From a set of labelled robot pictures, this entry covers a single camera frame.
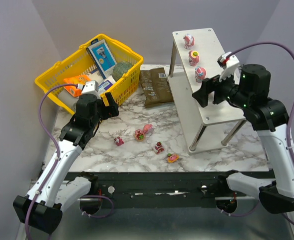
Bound pink toy blue bow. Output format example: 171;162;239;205
195;66;206;83

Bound pink bear strawberry toy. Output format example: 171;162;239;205
134;129;145;142

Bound pink toy yellow top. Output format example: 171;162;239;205
188;50;200;67

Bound pink white bunny toy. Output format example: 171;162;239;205
183;33;195;50

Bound red strawberry cake toy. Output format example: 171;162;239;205
153;141;164;155

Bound pink toy orange plate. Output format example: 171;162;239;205
167;153;179;163

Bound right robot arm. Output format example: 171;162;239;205
192;64;294;214

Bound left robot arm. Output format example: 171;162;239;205
13;92;119;239

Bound white metal shelf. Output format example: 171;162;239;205
168;28;246;155

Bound purple white box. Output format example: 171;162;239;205
97;75;116;96

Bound pink cake toy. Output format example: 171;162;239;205
114;137;124;146

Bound white box in basket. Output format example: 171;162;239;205
87;69;104;84

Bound orange snack box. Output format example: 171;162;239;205
63;74;91;98

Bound grey paper roll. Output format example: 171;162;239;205
57;89;78;111

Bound green round melon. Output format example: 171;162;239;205
112;61;133;82

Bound brown snack bag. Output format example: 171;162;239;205
139;67;174;108

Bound blue razor package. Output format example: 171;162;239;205
86;38;117;79

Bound yellow plastic basket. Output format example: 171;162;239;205
35;33;143;115

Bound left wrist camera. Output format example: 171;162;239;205
76;80;101;101

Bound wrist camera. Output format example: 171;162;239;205
76;80;101;101
217;52;240;82

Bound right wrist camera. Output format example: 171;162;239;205
217;52;240;82

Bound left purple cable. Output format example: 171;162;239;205
24;83;79;240

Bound purple cable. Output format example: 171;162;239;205
24;83;79;240
220;41;294;232

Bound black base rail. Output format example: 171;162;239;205
93;172;236;209

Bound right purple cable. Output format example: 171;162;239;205
220;41;294;232

